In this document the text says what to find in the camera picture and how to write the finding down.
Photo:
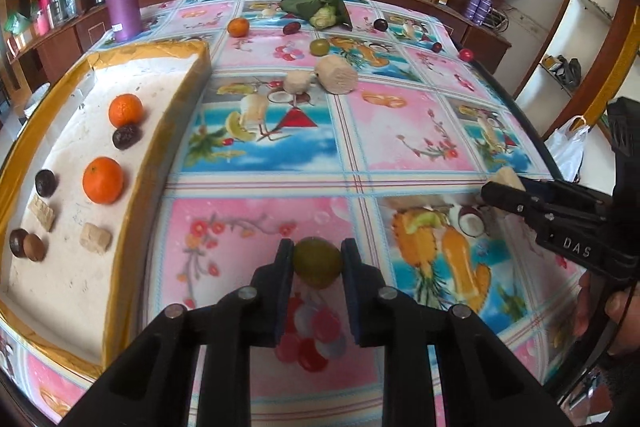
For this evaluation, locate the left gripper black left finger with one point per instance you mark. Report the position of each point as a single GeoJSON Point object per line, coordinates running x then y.
{"type": "Point", "coordinates": [252, 316]}

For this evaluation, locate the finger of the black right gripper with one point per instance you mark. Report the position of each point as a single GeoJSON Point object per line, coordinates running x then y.
{"type": "Point", "coordinates": [565, 194]}
{"type": "Point", "coordinates": [517, 200]}

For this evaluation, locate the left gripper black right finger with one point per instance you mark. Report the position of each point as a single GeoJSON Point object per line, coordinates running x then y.
{"type": "Point", "coordinates": [380, 316]}

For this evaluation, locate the green olive fruit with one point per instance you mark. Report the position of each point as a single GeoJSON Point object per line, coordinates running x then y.
{"type": "Point", "coordinates": [317, 262]}

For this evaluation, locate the orange tangerine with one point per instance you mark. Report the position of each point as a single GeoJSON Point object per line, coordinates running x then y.
{"type": "Point", "coordinates": [238, 27]}
{"type": "Point", "coordinates": [103, 180]}

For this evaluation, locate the dark date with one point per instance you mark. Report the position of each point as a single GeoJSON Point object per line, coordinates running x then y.
{"type": "Point", "coordinates": [126, 136]}

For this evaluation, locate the orange tangerine table edge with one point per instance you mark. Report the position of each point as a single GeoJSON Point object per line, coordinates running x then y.
{"type": "Point", "coordinates": [125, 109]}

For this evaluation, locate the dark brown round fruit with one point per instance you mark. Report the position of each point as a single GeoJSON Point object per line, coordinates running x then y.
{"type": "Point", "coordinates": [16, 242]}

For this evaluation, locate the dark round plum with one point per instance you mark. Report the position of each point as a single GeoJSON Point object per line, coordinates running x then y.
{"type": "Point", "coordinates": [46, 183]}

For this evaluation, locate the person right hand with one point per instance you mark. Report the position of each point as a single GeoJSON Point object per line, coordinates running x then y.
{"type": "Point", "coordinates": [622, 308]}

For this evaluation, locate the white plastic bag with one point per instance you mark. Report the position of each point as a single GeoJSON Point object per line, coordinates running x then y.
{"type": "Point", "coordinates": [567, 144]}

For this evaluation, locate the red cherry tomato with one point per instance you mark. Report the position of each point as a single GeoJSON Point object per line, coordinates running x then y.
{"type": "Point", "coordinates": [466, 55]}

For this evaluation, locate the purple striped cans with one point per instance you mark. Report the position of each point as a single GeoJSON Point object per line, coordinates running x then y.
{"type": "Point", "coordinates": [477, 11]}

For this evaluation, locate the colourful fruit print tablecloth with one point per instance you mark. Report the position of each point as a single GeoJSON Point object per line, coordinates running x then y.
{"type": "Point", "coordinates": [397, 164]}

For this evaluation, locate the large beige cake cylinder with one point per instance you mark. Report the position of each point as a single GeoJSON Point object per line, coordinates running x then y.
{"type": "Point", "coordinates": [336, 75]}

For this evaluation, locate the dark plum far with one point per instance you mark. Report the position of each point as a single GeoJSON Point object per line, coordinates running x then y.
{"type": "Point", "coordinates": [380, 24]}

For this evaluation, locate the white foam tray yellow tape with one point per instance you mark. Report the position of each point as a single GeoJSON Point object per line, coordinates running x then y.
{"type": "Point", "coordinates": [79, 192]}

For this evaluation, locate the small beige cake cube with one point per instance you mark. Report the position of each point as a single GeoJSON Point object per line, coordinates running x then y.
{"type": "Point", "coordinates": [298, 81]}

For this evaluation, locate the green grape fruit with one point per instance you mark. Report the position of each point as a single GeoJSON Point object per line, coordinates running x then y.
{"type": "Point", "coordinates": [319, 47]}

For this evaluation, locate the leaf wrapped vegetable bundle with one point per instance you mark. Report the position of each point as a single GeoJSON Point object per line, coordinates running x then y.
{"type": "Point", "coordinates": [321, 14]}

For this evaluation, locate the red date fruit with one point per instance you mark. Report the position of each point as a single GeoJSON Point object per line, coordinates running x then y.
{"type": "Point", "coordinates": [291, 28]}

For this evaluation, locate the wooden sideboard cabinet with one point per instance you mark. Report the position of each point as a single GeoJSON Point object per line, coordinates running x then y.
{"type": "Point", "coordinates": [48, 58]}

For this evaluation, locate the bottles on sideboard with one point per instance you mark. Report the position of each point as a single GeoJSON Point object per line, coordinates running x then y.
{"type": "Point", "coordinates": [27, 23]}

